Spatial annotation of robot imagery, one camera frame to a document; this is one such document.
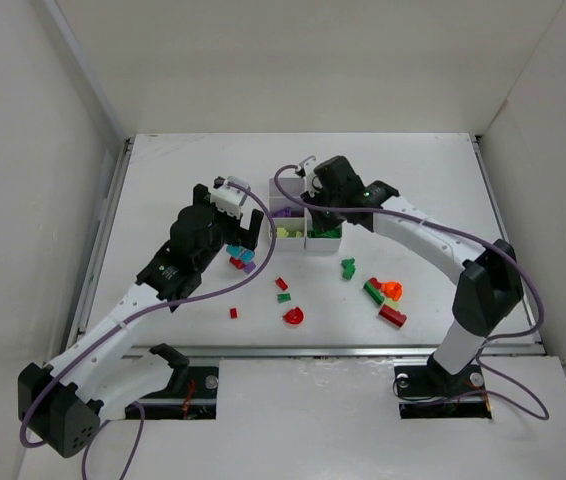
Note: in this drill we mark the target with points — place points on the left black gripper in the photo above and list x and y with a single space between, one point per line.
226 220

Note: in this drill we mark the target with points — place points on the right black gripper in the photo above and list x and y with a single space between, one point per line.
324 214

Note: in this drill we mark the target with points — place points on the purple lego plate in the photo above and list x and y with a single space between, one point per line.
286 212

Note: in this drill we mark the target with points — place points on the green lego cluster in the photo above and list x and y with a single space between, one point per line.
348 268

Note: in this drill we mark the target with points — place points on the small red lego brick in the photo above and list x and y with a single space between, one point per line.
281 284

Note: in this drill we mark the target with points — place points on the long green lego brick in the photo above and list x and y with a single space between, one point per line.
374 293

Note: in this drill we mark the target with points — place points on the red round lego piece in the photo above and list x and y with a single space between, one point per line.
294 317

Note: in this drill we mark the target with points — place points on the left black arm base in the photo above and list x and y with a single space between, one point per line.
190 392

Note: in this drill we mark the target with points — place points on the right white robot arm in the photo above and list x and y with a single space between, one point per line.
487 286

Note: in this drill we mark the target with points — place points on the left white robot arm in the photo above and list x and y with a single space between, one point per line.
62 403

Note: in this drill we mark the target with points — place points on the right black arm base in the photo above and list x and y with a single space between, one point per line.
427 392

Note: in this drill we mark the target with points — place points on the white divided sorting container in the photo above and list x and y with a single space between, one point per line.
299 222

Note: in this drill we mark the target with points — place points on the cyan lego block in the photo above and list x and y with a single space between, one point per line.
240 253

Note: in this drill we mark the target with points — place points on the red brick under cyan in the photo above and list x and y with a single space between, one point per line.
237 263

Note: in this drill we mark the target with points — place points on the small purple lego brick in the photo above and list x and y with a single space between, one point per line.
248 268

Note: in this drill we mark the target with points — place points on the small green lego piece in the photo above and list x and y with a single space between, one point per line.
283 297

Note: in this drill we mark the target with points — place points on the orange lego piece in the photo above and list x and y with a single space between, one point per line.
392 290

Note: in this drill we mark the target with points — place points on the pale lime lego brick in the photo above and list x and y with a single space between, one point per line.
391 304

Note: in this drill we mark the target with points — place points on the large red lego brick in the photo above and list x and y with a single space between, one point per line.
392 315

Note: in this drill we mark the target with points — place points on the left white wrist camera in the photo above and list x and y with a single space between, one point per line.
228 195

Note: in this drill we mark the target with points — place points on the metal rail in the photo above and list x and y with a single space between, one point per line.
438 173

